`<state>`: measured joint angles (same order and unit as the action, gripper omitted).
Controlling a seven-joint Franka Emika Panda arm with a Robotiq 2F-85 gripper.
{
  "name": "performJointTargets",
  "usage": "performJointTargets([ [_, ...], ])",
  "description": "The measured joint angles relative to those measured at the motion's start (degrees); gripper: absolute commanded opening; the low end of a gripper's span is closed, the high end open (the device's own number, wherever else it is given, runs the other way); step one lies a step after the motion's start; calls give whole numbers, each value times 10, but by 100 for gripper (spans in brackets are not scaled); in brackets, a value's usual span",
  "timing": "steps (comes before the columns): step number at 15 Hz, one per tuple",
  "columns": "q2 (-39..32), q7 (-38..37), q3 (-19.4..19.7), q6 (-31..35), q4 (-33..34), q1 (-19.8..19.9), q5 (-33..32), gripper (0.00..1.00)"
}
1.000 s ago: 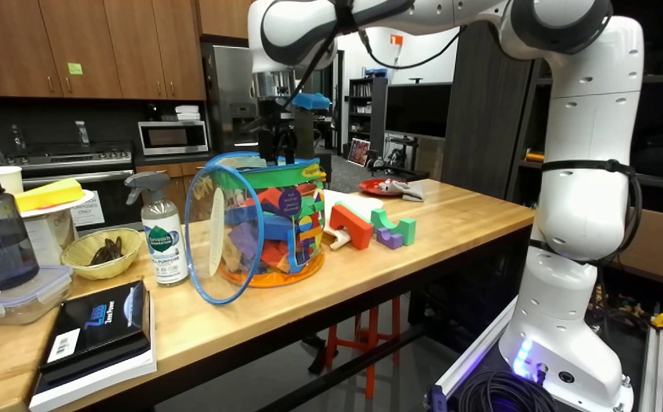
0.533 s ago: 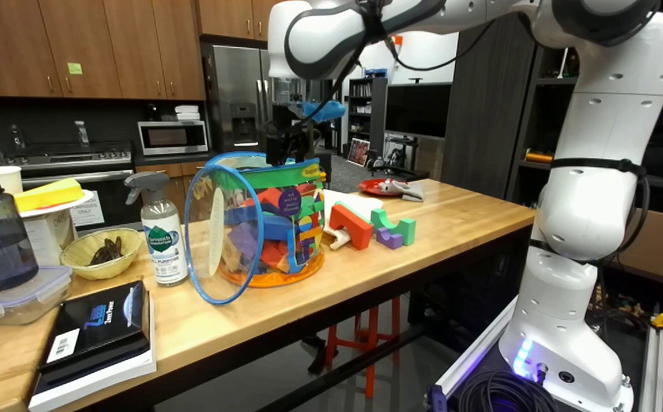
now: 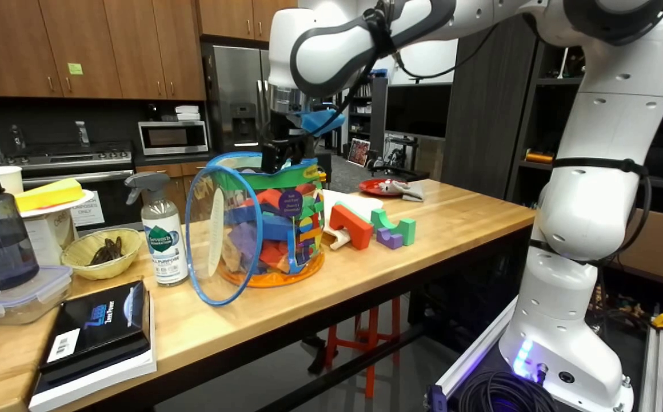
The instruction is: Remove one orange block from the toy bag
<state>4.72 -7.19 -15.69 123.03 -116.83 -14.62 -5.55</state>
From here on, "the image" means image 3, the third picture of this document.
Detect white aluminium rail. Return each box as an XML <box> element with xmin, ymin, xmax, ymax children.
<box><xmin>431</xmin><ymin>294</ymin><xmax>522</xmax><ymax>409</ymax></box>

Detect white plate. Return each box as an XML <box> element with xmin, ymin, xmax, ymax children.
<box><xmin>18</xmin><ymin>189</ymin><xmax>99</xmax><ymax>224</ymax></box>

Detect natural wood toy block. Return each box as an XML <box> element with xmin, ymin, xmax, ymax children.
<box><xmin>321</xmin><ymin>226</ymin><xmax>353</xmax><ymax>251</ymax></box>

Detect red metal stool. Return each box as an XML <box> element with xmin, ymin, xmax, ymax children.
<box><xmin>322</xmin><ymin>294</ymin><xmax>408</xmax><ymax>403</ymax></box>

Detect yellow bowl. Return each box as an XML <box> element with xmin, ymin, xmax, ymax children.
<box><xmin>60</xmin><ymin>226</ymin><xmax>148</xmax><ymax>283</ymax></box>

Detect silver microwave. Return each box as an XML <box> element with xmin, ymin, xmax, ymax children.
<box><xmin>134</xmin><ymin>118</ymin><xmax>213</xmax><ymax>159</ymax></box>

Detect brown clump in bowl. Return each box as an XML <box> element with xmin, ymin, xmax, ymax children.
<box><xmin>89</xmin><ymin>235</ymin><xmax>125</xmax><ymax>267</ymax></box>

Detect long orange toy block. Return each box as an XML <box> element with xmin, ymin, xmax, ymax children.
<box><xmin>257</xmin><ymin>188</ymin><xmax>286</xmax><ymax>212</ymax></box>

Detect white branching figurine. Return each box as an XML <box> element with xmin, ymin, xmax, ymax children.
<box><xmin>559</xmin><ymin>42</ymin><xmax>579</xmax><ymax>79</ymax></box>

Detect narrow wooden wall cabinets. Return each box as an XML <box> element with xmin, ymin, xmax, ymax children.
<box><xmin>195</xmin><ymin>0</ymin><xmax>299</xmax><ymax>48</ymax></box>

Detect blue toy block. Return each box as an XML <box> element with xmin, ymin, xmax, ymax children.
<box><xmin>258</xmin><ymin>212</ymin><xmax>305</xmax><ymax>244</ymax></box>

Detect white cloth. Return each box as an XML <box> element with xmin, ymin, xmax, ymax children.
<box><xmin>318</xmin><ymin>188</ymin><xmax>386</xmax><ymax>226</ymax></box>

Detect black shelving unit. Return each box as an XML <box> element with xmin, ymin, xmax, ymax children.
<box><xmin>505</xmin><ymin>13</ymin><xmax>663</xmax><ymax>214</ymax></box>

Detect clear toy bag blue rim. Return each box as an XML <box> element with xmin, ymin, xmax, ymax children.
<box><xmin>184</xmin><ymin>148</ymin><xmax>329</xmax><ymax>309</ymax></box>

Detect short orange toy block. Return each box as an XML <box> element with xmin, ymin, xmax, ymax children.
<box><xmin>258</xmin><ymin>240</ymin><xmax>294</xmax><ymax>275</ymax></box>

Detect small white box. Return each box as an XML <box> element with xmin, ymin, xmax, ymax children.
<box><xmin>171</xmin><ymin>102</ymin><xmax>204</xmax><ymax>124</ymax></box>

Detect small purple toy block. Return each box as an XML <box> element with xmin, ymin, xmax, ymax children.
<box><xmin>376</xmin><ymin>228</ymin><xmax>404</xmax><ymax>251</ymax></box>

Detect clear spray bottle green label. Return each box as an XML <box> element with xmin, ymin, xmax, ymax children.
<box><xmin>122</xmin><ymin>168</ymin><xmax>190</xmax><ymax>287</ymax></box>

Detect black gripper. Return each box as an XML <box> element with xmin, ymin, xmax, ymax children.
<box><xmin>261</xmin><ymin>111</ymin><xmax>321</xmax><ymax>174</ymax></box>

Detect green notched toy block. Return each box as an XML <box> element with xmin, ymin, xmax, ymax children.
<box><xmin>368</xmin><ymin>206</ymin><xmax>418</xmax><ymax>246</ymax></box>

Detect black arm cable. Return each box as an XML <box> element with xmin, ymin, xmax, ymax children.
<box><xmin>532</xmin><ymin>152</ymin><xmax>656</xmax><ymax>266</ymax></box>

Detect grey crumpled cloth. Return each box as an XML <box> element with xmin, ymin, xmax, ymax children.
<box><xmin>382</xmin><ymin>177</ymin><xmax>425</xmax><ymax>203</ymax></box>

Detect wide wooden wall cabinets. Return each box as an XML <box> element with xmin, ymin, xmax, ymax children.
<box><xmin>0</xmin><ymin>0</ymin><xmax>208</xmax><ymax>102</ymax></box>

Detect yellow sponge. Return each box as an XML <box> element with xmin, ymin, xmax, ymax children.
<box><xmin>12</xmin><ymin>175</ymin><xmax>86</xmax><ymax>218</ymax></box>

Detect clear plastic storage container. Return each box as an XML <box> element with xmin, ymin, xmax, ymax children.
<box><xmin>0</xmin><ymin>263</ymin><xmax>75</xmax><ymax>329</ymax></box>

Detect coiled black cables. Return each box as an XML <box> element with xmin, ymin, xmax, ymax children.
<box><xmin>455</xmin><ymin>371</ymin><xmax>559</xmax><ymax>412</ymax></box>

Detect red plate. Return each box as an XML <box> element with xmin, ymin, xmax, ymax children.
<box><xmin>357</xmin><ymin>175</ymin><xmax>418</xmax><ymax>202</ymax></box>

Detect round purple toy block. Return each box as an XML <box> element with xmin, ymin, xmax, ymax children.
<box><xmin>277</xmin><ymin>188</ymin><xmax>305</xmax><ymax>218</ymax></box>

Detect black and white book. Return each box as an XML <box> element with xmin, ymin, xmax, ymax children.
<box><xmin>28</xmin><ymin>279</ymin><xmax>161</xmax><ymax>412</ymax></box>

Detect black stove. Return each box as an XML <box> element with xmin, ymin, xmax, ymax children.
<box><xmin>8</xmin><ymin>148</ymin><xmax>137</xmax><ymax>189</ymax></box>

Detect white pot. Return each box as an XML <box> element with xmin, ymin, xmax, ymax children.
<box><xmin>24</xmin><ymin>211</ymin><xmax>80</xmax><ymax>270</ymax></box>

